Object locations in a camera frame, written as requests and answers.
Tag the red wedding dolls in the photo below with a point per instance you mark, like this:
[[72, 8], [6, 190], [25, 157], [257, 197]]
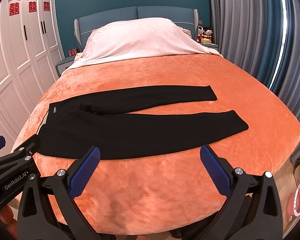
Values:
[[204, 35]]

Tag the red box on nightstand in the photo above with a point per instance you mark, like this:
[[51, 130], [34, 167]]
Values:
[[73, 52]]

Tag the black pants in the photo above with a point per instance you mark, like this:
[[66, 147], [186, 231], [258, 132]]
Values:
[[114, 121]]

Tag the white wardrobe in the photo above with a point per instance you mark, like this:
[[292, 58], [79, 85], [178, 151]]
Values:
[[30, 49]]

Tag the white pink pillow cover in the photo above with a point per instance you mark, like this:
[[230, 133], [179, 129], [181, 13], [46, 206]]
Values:
[[133, 39]]

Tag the left grey nightstand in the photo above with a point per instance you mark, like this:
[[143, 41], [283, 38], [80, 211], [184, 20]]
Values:
[[64, 64]]

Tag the right grey nightstand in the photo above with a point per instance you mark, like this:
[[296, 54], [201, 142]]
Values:
[[211, 45]]

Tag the blue upholstered headboard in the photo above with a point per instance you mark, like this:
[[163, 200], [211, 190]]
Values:
[[184, 17]]

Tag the grey nightstand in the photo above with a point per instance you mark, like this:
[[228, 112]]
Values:
[[211, 45], [64, 64]]

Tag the grey blue curtain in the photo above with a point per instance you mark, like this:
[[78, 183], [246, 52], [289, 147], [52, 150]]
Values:
[[263, 38]]

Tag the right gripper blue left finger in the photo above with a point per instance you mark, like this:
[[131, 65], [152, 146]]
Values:
[[48, 209]]

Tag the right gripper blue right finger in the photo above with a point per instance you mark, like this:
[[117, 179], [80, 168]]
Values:
[[252, 209]]

